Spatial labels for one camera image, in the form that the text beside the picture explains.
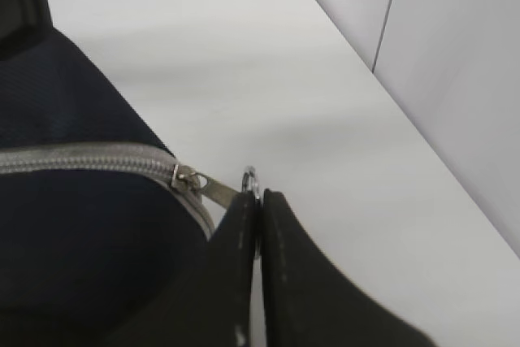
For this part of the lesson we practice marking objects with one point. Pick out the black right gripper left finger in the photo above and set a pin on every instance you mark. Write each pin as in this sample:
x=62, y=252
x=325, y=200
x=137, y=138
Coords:
x=209, y=305

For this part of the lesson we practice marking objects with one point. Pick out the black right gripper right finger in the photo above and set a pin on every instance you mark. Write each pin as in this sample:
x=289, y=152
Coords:
x=308, y=301

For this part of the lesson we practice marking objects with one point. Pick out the navy blue lunch bag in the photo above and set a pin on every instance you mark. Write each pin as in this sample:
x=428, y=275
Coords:
x=97, y=216

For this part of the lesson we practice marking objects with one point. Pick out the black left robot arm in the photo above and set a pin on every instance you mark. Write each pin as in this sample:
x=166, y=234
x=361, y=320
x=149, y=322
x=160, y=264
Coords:
x=24, y=23

